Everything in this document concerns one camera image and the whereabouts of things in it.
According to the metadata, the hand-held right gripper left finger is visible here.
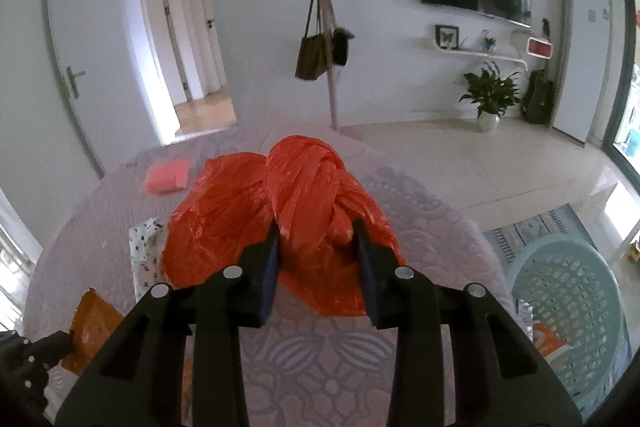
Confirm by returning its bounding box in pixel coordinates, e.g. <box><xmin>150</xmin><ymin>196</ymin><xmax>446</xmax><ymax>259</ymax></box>
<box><xmin>54</xmin><ymin>222</ymin><xmax>282</xmax><ymax>427</ymax></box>

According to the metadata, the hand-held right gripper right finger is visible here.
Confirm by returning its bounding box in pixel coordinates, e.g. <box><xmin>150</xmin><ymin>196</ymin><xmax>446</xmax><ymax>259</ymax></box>
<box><xmin>352</xmin><ymin>218</ymin><xmax>584</xmax><ymax>427</ymax></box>

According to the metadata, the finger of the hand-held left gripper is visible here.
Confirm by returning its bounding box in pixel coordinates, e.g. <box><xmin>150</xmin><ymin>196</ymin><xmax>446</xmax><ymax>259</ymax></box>
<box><xmin>22</xmin><ymin>330</ymin><xmax>77</xmax><ymax>366</ymax></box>

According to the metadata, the yellow brown snack wrapper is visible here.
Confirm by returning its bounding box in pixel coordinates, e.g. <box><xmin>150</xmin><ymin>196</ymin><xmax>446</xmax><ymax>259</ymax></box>
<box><xmin>62</xmin><ymin>289</ymin><xmax>126</xmax><ymax>376</ymax></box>

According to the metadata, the orange plastic bag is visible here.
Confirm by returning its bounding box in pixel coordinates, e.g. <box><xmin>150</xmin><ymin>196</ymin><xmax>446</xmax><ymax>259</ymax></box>
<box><xmin>162</xmin><ymin>135</ymin><xmax>406</xmax><ymax>318</ymax></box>

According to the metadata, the orange paper cup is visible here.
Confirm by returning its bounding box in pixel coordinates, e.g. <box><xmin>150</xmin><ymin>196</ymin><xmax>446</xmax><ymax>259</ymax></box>
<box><xmin>532</xmin><ymin>324</ymin><xmax>574</xmax><ymax>363</ymax></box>

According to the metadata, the light blue plastic basket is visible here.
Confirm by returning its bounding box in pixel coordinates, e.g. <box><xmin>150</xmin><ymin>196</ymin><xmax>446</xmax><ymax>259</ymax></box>
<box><xmin>504</xmin><ymin>234</ymin><xmax>634</xmax><ymax>416</ymax></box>

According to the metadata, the pink patterned tablecloth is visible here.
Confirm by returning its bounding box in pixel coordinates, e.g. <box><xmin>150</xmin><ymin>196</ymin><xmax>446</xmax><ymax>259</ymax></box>
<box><xmin>22</xmin><ymin>119</ymin><xmax>516</xmax><ymax>427</ymax></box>

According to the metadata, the white dotted paper wrapper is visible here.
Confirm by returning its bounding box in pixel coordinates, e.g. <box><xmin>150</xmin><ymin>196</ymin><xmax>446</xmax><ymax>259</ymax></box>
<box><xmin>128</xmin><ymin>216</ymin><xmax>169</xmax><ymax>293</ymax></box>

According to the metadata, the pink sponge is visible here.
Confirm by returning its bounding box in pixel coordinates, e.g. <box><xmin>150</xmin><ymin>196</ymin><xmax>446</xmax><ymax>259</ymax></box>
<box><xmin>144</xmin><ymin>159</ymin><xmax>191</xmax><ymax>196</ymax></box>

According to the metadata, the silver foil wrapper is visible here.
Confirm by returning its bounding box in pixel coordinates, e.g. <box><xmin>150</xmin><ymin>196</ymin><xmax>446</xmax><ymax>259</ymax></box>
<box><xmin>517</xmin><ymin>299</ymin><xmax>536</xmax><ymax>343</ymax></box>

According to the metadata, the wooden coat rack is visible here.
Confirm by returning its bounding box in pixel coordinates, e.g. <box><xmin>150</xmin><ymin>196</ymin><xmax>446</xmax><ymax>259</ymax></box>
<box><xmin>299</xmin><ymin>0</ymin><xmax>347</xmax><ymax>133</ymax></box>

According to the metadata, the green potted floor plant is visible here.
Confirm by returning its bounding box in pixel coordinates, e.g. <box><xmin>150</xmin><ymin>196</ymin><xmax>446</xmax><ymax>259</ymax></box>
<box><xmin>457</xmin><ymin>60</ymin><xmax>524</xmax><ymax>134</ymax></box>

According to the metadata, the brown tote bag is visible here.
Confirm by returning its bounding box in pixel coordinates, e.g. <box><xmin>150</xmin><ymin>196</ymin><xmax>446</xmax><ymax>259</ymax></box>
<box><xmin>294</xmin><ymin>0</ymin><xmax>334</xmax><ymax>82</ymax></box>

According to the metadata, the small black bag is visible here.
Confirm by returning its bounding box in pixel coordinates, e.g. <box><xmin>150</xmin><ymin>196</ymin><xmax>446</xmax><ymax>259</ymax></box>
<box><xmin>330</xmin><ymin>26</ymin><xmax>356</xmax><ymax>67</ymax></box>

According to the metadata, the short curved white shelf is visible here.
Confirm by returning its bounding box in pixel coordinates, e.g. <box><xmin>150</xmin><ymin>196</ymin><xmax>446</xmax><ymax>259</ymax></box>
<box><xmin>422</xmin><ymin>37</ymin><xmax>529</xmax><ymax>70</ymax></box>

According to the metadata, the dark acoustic guitar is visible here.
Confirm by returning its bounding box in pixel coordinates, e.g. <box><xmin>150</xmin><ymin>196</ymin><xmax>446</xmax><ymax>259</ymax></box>
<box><xmin>521</xmin><ymin>17</ymin><xmax>556</xmax><ymax>126</ymax></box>

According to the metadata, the framed butterfly picture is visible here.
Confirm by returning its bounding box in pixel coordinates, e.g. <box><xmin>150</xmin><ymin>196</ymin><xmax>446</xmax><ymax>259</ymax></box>
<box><xmin>434</xmin><ymin>24</ymin><xmax>461</xmax><ymax>52</ymax></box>

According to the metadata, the white hallway door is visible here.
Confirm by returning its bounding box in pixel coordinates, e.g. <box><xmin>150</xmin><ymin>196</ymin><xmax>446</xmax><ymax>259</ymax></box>
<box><xmin>192</xmin><ymin>0</ymin><xmax>227</xmax><ymax>96</ymax></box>
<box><xmin>157</xmin><ymin>0</ymin><xmax>194</xmax><ymax>106</ymax></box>

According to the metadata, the red white box shelf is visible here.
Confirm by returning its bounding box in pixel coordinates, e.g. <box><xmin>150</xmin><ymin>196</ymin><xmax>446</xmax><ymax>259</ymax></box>
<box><xmin>527</xmin><ymin>35</ymin><xmax>555</xmax><ymax>59</ymax></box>

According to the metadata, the white tall cabinet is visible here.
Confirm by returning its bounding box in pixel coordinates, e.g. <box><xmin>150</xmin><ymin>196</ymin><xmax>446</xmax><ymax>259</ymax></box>
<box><xmin>552</xmin><ymin>0</ymin><xmax>612</xmax><ymax>144</ymax></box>

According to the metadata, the dark framed sliding glass door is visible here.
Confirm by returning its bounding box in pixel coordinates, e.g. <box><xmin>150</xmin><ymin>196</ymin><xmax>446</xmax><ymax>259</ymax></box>
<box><xmin>602</xmin><ymin>0</ymin><xmax>640</xmax><ymax>168</ymax></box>

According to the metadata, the white door with handle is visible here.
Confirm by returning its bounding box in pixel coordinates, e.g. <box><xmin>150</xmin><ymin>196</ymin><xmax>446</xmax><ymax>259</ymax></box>
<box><xmin>42</xmin><ymin>0</ymin><xmax>167</xmax><ymax>174</ymax></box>

